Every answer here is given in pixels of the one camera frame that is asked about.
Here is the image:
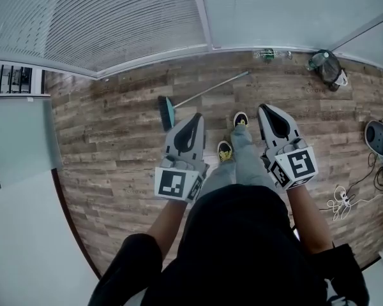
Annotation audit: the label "green plastic bottle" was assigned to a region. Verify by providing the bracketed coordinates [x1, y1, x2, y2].
[307, 52, 330, 72]

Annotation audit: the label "frosted glass door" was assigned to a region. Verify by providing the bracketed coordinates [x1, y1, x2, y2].
[0, 94, 64, 192]

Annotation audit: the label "person's left black yellow shoe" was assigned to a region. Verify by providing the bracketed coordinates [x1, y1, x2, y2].
[216, 140, 234, 164]

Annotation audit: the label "person's right forearm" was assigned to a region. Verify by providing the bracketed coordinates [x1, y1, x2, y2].
[285, 180, 334, 255]

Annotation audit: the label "person's black yellow shoe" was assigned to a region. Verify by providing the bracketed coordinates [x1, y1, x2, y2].
[216, 140, 234, 164]
[233, 111, 250, 129]

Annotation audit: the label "black cable bundle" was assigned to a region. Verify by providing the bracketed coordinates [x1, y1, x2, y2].
[318, 113, 383, 211]

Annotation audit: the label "black window bars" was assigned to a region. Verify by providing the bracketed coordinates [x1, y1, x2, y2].
[0, 62, 46, 95]

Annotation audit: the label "person's black shirt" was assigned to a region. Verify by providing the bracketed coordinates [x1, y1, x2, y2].
[88, 183, 371, 306]

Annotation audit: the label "black rubbish bag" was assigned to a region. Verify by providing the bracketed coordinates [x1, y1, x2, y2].
[315, 48, 345, 92]

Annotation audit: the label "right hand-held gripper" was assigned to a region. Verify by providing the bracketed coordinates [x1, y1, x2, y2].
[257, 103, 319, 191]

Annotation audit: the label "person's grey jeans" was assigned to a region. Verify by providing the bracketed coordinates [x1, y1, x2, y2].
[198, 124, 279, 201]

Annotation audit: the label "grey metal partition post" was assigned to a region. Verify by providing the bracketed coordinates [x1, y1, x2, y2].
[189, 0, 215, 51]

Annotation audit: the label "grey black round device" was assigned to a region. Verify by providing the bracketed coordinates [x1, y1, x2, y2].
[364, 119, 383, 158]

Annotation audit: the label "person's left forearm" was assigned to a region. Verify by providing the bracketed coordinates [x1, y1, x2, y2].
[145, 198, 196, 258]

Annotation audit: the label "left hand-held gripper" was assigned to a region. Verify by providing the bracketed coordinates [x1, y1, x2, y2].
[154, 113, 211, 205]

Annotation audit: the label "white venetian blind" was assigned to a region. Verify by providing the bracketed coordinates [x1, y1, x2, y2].
[0, 0, 212, 76]

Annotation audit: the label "person's right black yellow shoe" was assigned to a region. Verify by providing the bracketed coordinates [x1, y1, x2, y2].
[233, 111, 250, 129]

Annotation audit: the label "wooden plank floor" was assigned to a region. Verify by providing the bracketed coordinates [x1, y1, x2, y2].
[41, 49, 383, 279]

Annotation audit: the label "teal broom with metal handle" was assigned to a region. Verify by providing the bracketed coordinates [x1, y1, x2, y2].
[157, 70, 252, 133]

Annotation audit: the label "white cable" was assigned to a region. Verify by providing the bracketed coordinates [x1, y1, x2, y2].
[326, 185, 383, 222]

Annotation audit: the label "white plastic bag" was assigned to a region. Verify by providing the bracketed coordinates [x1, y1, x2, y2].
[334, 70, 349, 87]

